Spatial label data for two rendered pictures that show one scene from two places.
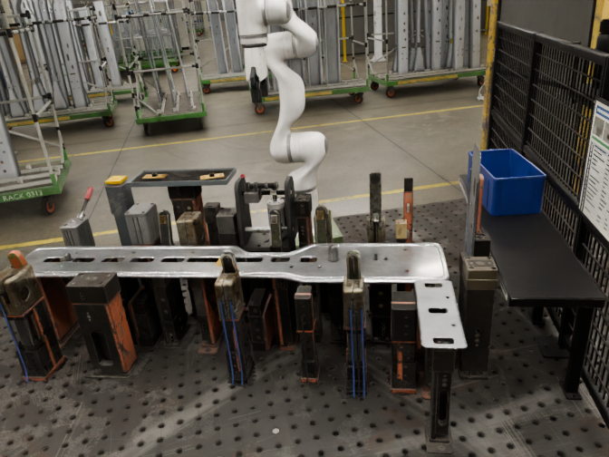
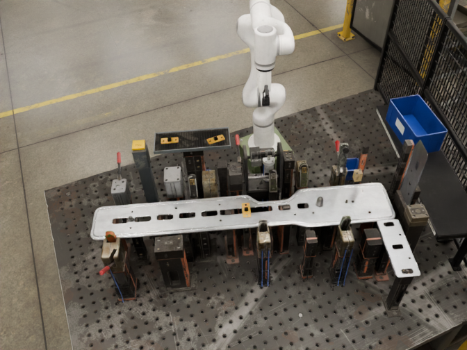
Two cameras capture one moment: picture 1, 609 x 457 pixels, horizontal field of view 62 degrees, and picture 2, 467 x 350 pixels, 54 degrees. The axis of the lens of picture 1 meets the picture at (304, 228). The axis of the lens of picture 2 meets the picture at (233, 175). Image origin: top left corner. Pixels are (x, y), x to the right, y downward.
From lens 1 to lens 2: 106 cm
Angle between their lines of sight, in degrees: 23
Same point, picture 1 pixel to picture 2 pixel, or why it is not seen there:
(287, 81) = not seen: hidden behind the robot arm
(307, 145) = (274, 98)
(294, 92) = not seen: hidden behind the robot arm
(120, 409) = (199, 313)
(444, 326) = (404, 260)
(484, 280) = (420, 221)
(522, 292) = (443, 230)
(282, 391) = (293, 286)
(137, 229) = (173, 189)
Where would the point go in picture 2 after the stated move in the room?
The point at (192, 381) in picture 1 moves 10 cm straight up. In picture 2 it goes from (233, 286) to (233, 275)
